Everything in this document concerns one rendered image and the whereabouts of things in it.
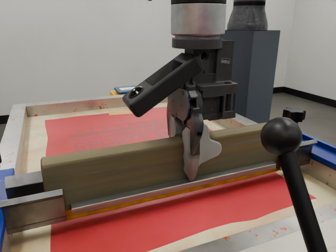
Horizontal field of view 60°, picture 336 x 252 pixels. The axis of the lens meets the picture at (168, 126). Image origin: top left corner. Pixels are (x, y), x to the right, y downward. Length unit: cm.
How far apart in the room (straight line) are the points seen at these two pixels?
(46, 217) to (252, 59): 88
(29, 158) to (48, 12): 345
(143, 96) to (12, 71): 376
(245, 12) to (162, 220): 87
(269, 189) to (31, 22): 375
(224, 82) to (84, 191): 25
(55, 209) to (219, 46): 31
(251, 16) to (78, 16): 315
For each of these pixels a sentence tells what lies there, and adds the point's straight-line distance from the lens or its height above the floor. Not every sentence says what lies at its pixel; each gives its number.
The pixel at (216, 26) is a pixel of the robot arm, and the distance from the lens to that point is 40.
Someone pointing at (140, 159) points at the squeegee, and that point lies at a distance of 42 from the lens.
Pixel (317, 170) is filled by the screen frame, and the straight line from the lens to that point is 61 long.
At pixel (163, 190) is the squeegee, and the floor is 99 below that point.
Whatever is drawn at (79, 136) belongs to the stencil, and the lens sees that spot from 77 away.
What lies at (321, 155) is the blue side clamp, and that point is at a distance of 60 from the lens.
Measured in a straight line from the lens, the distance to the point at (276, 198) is 53.
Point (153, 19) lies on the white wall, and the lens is 431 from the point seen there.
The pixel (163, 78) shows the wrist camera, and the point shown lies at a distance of 40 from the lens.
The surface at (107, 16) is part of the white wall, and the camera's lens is 414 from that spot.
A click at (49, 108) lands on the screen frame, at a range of 98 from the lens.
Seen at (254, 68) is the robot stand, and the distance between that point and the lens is 113.
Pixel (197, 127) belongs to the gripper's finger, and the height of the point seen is 109.
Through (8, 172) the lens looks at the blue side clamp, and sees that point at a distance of 54.
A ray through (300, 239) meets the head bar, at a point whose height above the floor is 104.
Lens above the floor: 123
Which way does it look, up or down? 20 degrees down
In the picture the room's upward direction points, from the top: straight up
